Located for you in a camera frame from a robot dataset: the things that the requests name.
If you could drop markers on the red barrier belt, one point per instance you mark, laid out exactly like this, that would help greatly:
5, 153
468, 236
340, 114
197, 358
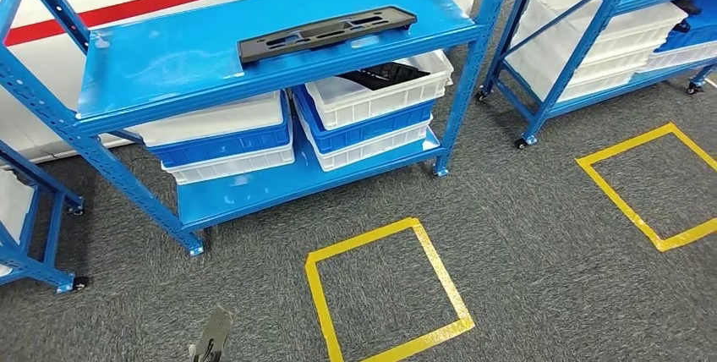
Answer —
140, 5

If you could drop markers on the stacked white plastic crates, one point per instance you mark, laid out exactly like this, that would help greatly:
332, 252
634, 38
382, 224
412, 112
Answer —
627, 40
14, 208

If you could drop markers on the yellow floor tape square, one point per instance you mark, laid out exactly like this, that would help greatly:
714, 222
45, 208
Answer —
616, 197
319, 298

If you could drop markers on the blue metal shelf rack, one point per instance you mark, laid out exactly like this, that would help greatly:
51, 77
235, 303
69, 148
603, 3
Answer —
33, 270
582, 40
168, 57

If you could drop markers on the black plastic plate bracket part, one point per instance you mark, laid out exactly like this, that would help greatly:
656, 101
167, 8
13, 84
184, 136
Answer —
257, 48

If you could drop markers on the black parts in crate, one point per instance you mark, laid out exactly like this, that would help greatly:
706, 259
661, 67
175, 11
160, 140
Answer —
383, 75

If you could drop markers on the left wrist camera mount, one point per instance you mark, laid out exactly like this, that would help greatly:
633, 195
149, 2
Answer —
213, 337

